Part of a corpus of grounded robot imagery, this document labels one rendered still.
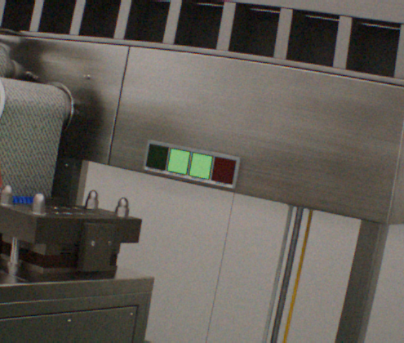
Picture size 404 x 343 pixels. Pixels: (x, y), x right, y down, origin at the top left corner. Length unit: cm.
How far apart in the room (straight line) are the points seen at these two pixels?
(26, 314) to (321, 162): 72
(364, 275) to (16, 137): 87
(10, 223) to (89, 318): 29
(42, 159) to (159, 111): 31
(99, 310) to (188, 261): 282
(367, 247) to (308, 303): 248
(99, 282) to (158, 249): 294
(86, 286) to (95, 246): 12
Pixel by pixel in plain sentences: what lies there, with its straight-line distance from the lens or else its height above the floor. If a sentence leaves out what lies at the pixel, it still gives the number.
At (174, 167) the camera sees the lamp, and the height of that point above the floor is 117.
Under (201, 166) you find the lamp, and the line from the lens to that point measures 219.
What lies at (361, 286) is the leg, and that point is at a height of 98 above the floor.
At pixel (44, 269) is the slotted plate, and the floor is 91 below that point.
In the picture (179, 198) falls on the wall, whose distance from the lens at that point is 499.
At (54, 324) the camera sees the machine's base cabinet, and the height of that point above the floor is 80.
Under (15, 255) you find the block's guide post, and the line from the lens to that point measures 210.
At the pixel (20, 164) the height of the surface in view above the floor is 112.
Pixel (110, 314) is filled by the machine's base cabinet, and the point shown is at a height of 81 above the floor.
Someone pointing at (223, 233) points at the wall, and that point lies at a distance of 486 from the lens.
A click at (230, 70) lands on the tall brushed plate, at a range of 219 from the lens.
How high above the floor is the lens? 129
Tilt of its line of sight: 3 degrees down
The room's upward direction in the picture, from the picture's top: 10 degrees clockwise
